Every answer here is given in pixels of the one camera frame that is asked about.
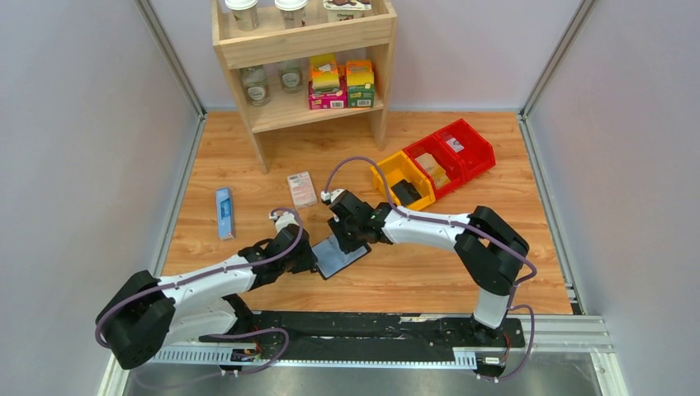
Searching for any black leather card holder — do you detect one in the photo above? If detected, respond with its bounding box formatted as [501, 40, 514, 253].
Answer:
[312, 235, 371, 280]

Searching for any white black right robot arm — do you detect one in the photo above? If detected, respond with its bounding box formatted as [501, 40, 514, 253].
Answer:
[321, 189, 530, 329]

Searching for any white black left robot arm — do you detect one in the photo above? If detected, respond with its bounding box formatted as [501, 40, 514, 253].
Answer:
[95, 224, 316, 370]

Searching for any pink white card box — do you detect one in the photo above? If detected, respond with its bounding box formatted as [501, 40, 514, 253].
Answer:
[286, 171, 318, 210]

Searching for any tan card in bin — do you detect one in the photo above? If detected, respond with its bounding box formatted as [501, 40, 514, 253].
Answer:
[416, 153, 451, 189]

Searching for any white card in bin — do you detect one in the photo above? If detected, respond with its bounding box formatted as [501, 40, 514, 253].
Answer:
[445, 137, 465, 153]

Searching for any yellow plastic bin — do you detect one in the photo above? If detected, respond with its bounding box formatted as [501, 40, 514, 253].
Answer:
[377, 150, 436, 210]

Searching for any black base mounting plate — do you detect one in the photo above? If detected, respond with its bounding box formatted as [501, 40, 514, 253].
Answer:
[232, 311, 506, 362]

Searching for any blue toothpaste box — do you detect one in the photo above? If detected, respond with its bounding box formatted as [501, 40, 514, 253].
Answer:
[215, 187, 235, 241]

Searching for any red plastic bin middle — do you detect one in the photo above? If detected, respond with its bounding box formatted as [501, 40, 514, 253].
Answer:
[403, 134, 465, 200]

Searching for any red plastic bin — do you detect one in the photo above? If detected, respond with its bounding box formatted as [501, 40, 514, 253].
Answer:
[403, 134, 465, 200]
[433, 119, 496, 182]

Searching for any pink orange snack box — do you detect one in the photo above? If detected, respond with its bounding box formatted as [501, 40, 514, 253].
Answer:
[308, 54, 348, 111]

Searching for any red plastic bin far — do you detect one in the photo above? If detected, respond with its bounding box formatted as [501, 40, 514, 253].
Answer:
[433, 119, 496, 182]

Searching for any green orange snack box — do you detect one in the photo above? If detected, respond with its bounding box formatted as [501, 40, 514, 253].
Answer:
[346, 59, 376, 108]

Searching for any glass jar right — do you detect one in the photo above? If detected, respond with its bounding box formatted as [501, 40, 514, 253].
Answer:
[277, 59, 303, 93]

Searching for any glass jar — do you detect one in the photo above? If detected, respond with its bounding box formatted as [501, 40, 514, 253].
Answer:
[277, 59, 303, 93]
[239, 65, 270, 106]

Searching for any wooden two-tier shelf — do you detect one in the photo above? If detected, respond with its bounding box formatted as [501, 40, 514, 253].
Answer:
[210, 1, 398, 173]

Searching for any glass jar left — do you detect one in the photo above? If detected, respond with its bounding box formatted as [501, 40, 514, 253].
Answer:
[239, 65, 270, 106]

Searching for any chocolate pudding tub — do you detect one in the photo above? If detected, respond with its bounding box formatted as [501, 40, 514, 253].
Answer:
[323, 0, 371, 22]

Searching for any white lidded cup middle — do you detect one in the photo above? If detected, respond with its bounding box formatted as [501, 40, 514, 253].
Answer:
[274, 0, 308, 29]

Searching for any white lidded cup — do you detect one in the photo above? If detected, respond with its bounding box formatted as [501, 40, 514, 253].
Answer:
[225, 0, 259, 31]
[274, 0, 308, 29]

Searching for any white lidded cup left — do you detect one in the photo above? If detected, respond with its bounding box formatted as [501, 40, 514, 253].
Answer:
[225, 0, 259, 31]

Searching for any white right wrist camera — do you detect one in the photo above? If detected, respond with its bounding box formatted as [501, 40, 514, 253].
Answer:
[320, 189, 346, 223]

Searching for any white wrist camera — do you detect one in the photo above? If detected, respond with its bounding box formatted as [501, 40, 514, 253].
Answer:
[269, 211, 300, 233]
[320, 189, 346, 223]

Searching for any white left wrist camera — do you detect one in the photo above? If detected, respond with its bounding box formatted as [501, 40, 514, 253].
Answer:
[269, 211, 300, 233]

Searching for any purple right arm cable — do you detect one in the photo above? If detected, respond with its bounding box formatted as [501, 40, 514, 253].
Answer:
[324, 157, 539, 383]

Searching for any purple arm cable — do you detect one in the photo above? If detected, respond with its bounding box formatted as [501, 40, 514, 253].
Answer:
[94, 207, 305, 378]
[324, 157, 539, 383]

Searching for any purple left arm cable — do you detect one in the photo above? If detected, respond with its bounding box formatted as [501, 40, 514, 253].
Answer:
[94, 207, 305, 378]

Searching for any aluminium frame rail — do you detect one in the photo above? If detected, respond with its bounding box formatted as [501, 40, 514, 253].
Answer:
[98, 313, 613, 396]

